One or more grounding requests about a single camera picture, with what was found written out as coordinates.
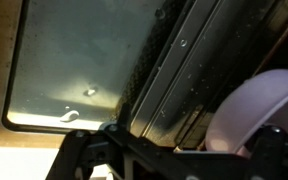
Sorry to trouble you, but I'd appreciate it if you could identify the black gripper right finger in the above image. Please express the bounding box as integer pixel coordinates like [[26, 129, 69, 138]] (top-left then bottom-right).
[[246, 125, 288, 180]]

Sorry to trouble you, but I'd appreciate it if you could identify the pink plastic bowl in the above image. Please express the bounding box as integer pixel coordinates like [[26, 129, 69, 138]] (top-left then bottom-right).
[[204, 69, 288, 158]]

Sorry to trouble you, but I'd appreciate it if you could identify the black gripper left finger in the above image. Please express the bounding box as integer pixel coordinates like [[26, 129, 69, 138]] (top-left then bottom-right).
[[45, 102, 133, 180]]

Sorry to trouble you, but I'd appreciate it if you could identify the glass toaster oven door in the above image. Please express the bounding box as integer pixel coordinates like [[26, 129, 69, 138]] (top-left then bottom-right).
[[0, 0, 185, 148]]

